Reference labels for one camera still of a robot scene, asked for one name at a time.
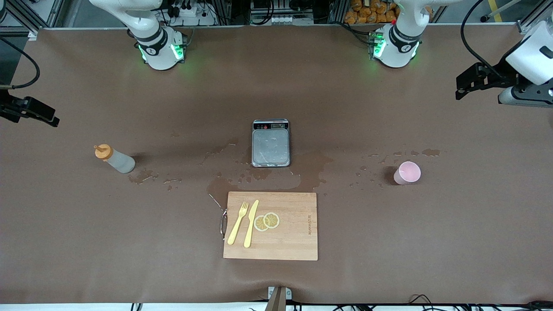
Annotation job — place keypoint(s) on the wooden cutting board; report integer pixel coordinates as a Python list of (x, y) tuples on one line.
[(293, 233)]

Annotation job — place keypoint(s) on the bag of orange buns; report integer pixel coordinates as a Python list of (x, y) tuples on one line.
[(367, 15)]

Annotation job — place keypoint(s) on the white power strip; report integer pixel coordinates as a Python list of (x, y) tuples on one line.
[(190, 13)]

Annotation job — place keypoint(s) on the pink plastic cup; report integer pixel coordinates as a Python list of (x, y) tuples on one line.
[(408, 172)]

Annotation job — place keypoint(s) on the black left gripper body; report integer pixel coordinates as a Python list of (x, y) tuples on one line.
[(500, 74)]

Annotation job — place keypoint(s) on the translucent sauce bottle orange cap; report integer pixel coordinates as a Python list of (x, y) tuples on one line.
[(121, 164)]

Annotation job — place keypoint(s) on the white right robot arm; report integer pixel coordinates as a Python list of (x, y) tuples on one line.
[(160, 52)]

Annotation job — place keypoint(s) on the partly covered lemon slice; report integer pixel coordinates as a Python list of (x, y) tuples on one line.
[(259, 223)]

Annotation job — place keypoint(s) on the aluminium frame post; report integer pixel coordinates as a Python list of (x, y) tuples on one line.
[(529, 21), (43, 13)]

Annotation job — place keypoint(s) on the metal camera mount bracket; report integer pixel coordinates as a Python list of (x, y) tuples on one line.
[(278, 300)]

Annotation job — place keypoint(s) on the silver digital kitchen scale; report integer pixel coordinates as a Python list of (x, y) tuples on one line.
[(271, 147)]

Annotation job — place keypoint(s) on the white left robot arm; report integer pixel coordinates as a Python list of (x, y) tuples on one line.
[(397, 47)]

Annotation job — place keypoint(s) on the brown table cover mat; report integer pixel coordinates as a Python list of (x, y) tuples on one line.
[(86, 237)]

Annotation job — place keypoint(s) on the whole lemon slice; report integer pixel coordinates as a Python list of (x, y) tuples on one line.
[(272, 220)]

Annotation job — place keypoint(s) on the yellow plastic fork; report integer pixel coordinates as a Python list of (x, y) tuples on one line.
[(236, 226)]

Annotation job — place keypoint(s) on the white electronics box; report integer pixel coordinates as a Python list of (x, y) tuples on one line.
[(281, 19)]

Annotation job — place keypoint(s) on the yellow plastic knife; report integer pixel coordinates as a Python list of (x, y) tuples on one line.
[(249, 229)]

